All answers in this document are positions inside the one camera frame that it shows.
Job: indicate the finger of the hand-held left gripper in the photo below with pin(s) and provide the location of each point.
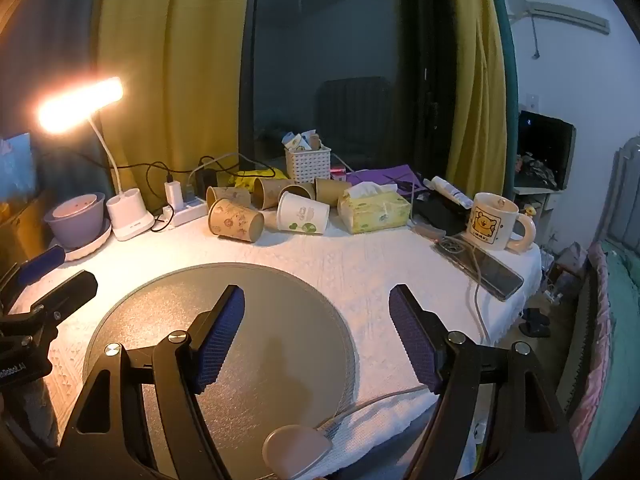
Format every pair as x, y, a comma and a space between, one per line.
70, 287
45, 260

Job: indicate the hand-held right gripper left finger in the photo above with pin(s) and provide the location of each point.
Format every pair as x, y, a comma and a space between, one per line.
220, 340

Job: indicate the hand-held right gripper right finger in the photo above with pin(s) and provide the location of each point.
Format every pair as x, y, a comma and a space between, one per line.
415, 340

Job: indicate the brown printed paper cup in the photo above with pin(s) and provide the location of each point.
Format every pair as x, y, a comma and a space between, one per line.
235, 221
227, 195

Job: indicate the white green-print paper cup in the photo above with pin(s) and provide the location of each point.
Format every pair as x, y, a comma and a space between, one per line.
300, 215

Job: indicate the purple bowl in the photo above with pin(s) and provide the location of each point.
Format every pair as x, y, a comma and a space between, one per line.
75, 225

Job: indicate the white plate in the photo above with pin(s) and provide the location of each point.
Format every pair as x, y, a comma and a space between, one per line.
97, 245

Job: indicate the round grey mat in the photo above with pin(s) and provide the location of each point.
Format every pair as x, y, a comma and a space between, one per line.
280, 310

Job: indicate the white tablecloth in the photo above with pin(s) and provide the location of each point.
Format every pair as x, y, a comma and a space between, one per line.
390, 260

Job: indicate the white desk lamp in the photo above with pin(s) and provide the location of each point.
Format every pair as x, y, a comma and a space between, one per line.
129, 215

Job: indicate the blue picture board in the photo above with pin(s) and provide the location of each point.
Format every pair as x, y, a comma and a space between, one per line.
17, 165

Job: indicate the smartphone in clear case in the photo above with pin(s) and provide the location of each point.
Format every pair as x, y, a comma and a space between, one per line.
487, 270

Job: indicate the dark slippers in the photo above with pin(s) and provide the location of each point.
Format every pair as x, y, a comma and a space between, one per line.
535, 322

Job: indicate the black pouch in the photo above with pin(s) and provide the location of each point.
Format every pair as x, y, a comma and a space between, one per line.
440, 212

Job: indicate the white power strip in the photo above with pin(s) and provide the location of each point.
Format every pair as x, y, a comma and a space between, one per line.
187, 214

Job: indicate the yellow tissue pack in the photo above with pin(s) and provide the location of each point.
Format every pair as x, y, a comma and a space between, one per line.
372, 210

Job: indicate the cream bear-print mug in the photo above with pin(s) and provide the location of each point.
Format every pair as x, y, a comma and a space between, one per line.
492, 225

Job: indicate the white charger plug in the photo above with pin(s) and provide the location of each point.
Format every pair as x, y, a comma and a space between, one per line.
175, 194

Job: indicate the white tube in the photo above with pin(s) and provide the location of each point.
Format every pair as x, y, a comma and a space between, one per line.
450, 191

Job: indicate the black charger plug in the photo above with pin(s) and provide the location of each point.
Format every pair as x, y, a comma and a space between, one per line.
206, 182

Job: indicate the yellow packet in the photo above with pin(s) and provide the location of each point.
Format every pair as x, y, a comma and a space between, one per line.
250, 180

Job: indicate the purple cloth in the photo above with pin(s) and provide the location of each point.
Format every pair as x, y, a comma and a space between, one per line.
380, 176

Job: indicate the white plastic basket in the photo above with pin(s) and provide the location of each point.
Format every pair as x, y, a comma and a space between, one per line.
307, 166

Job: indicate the packets in basket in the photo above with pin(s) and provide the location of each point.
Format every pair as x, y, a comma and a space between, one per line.
300, 140

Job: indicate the black monitor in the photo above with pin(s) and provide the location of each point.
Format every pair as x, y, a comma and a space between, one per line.
547, 145

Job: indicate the yellow curtain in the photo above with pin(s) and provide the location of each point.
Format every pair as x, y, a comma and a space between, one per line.
480, 85
170, 60

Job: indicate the white air conditioner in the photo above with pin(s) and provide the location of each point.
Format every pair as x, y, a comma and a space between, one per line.
565, 12

